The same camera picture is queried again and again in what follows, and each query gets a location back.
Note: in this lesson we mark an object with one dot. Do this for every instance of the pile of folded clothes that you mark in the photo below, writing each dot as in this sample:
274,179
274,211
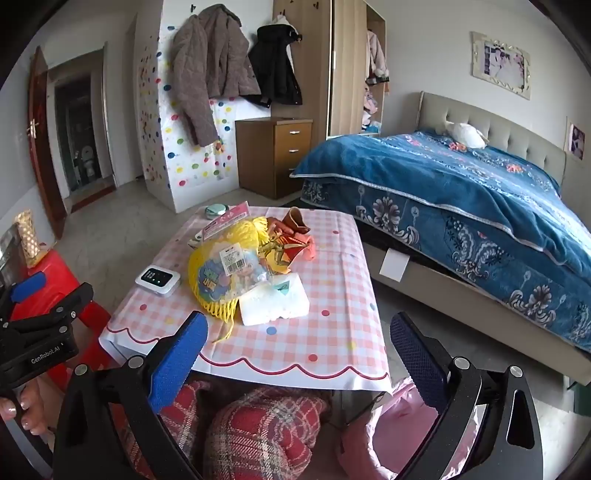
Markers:
371,110

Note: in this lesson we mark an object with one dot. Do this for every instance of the orange knit glove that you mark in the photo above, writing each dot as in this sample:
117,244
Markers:
308,244

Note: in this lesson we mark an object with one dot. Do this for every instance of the small white electronic device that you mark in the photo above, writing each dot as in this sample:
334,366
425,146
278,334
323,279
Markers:
157,280

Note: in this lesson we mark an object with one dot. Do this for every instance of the pink checkered tablecloth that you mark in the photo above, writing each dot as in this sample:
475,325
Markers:
332,304

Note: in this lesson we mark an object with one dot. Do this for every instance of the red plastic stool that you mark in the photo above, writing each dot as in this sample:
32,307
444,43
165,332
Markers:
69,277

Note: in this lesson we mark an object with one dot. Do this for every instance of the wooden nightstand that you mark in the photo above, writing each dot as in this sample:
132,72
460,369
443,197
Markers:
272,157

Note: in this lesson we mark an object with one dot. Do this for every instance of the brown quilted jacket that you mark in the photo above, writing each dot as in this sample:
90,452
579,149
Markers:
207,69

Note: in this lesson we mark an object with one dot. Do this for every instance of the white toilet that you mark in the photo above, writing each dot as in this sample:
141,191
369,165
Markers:
88,161

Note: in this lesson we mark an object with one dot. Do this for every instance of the blue floral blanket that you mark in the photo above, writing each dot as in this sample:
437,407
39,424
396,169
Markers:
461,194

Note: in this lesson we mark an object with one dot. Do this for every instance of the brown wooden door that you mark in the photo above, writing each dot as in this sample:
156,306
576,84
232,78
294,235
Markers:
44,161

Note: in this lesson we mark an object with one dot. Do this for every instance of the white paper tag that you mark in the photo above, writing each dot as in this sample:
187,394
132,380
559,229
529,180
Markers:
395,265

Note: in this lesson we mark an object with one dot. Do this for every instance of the gold patterned box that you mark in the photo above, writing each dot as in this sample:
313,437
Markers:
28,235

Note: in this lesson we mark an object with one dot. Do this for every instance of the pink plastic packet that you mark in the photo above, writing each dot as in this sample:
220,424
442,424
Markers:
226,221

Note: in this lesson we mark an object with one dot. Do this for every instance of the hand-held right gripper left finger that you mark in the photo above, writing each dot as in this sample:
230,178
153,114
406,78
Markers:
180,360

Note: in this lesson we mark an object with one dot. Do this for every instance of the tall wooden wardrobe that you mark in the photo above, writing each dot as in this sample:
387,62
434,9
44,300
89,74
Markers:
314,69

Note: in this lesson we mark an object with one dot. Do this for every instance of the dark green box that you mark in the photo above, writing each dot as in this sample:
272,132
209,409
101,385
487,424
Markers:
581,399

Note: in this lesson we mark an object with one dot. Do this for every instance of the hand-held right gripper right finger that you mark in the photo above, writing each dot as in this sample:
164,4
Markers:
415,355

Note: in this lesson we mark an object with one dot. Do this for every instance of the large framed wall photo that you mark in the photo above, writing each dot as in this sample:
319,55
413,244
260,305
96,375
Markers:
501,64

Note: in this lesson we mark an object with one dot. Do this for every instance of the white plush toy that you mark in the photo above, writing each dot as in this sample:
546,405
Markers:
466,134

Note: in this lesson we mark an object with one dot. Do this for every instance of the brown leather pouch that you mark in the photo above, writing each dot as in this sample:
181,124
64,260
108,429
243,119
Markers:
295,221

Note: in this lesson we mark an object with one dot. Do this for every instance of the green round tin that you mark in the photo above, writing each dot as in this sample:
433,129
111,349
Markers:
217,211

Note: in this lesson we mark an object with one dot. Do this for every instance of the white tissue pack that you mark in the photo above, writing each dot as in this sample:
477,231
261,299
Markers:
277,302

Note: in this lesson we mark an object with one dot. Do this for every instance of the small wall photo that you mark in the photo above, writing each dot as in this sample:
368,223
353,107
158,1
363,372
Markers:
576,138

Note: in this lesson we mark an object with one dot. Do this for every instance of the pink plastic bag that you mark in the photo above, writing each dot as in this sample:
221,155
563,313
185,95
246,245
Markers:
392,434

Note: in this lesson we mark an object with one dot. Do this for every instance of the white polka dot wardrobe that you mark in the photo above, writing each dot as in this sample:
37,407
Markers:
194,166

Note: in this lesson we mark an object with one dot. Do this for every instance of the yellow mesh bag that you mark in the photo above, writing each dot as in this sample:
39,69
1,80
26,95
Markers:
214,277

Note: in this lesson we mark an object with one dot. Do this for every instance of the pink hanging garment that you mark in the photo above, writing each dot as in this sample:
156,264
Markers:
377,53

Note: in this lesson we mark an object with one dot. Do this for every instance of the black coat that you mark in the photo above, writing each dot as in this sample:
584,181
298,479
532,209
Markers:
274,64

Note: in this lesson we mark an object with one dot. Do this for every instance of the person's left hand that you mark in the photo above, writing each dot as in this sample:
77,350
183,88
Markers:
21,410

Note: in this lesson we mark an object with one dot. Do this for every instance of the beige upholstered bed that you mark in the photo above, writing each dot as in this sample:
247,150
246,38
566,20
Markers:
508,124

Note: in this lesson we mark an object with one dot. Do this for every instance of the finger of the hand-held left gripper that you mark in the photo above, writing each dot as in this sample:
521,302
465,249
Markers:
64,302
27,285

